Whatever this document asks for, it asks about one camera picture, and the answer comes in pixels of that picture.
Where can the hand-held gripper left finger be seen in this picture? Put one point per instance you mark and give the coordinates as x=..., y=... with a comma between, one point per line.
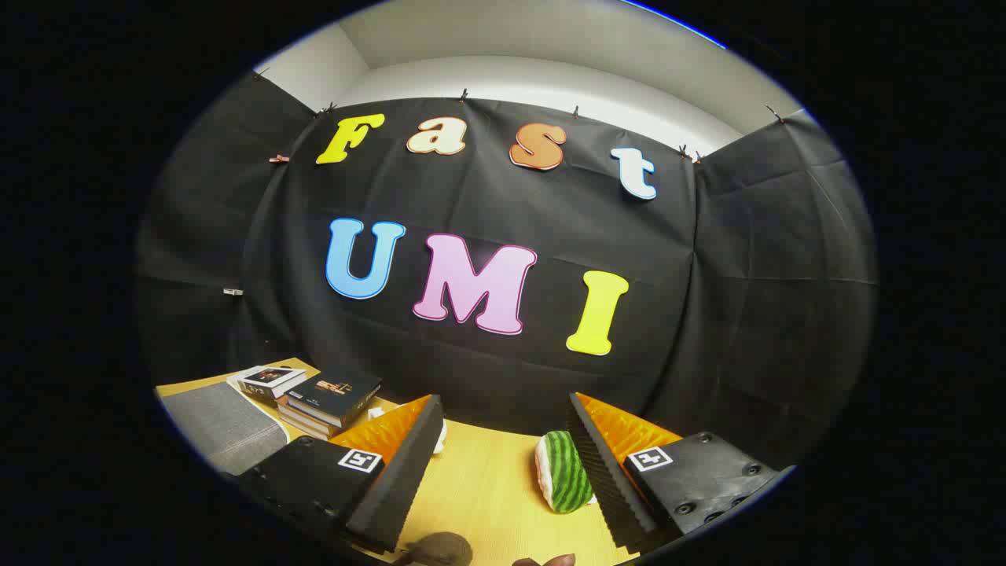
x=393, y=487

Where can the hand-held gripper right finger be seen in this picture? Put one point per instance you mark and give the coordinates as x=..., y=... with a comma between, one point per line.
x=609, y=479

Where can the brown fuzzy shoe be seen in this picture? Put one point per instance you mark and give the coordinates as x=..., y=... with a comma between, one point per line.
x=436, y=550

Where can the grey fabric storage box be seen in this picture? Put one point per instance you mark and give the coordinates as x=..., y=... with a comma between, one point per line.
x=224, y=428

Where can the white flat picture box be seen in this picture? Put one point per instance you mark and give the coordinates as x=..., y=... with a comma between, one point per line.
x=267, y=381

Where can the watermelon slice plush toy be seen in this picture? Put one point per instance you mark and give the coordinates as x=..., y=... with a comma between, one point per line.
x=562, y=472

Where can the white ghost plush toy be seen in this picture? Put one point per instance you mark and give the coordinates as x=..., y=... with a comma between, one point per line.
x=438, y=440

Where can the brown book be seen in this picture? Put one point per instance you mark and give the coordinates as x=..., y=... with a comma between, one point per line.
x=306, y=431
x=314, y=420

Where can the dark blue book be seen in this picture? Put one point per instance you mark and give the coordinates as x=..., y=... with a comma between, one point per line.
x=334, y=393

